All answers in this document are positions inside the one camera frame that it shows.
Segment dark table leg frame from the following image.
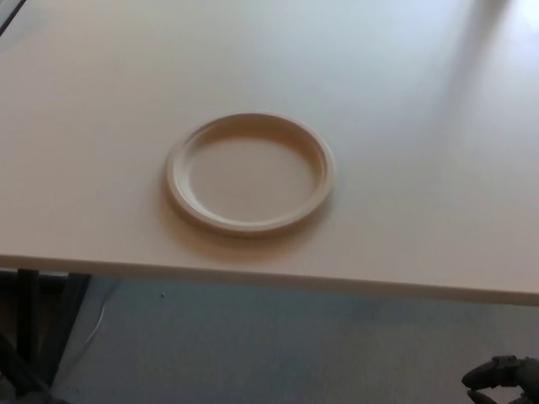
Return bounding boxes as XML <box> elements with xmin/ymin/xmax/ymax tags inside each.
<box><xmin>0</xmin><ymin>268</ymin><xmax>93</xmax><ymax>404</ymax></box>

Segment robot black right hand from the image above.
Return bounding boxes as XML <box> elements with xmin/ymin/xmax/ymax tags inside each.
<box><xmin>460</xmin><ymin>354</ymin><xmax>539</xmax><ymax>404</ymax></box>

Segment beige round paper plate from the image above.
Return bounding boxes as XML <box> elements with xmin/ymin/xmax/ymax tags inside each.
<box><xmin>165</xmin><ymin>110</ymin><xmax>338</xmax><ymax>239</ymax></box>

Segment thin white floor cable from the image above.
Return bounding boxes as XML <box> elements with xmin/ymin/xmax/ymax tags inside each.
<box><xmin>81</xmin><ymin>299</ymin><xmax>107</xmax><ymax>351</ymax></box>

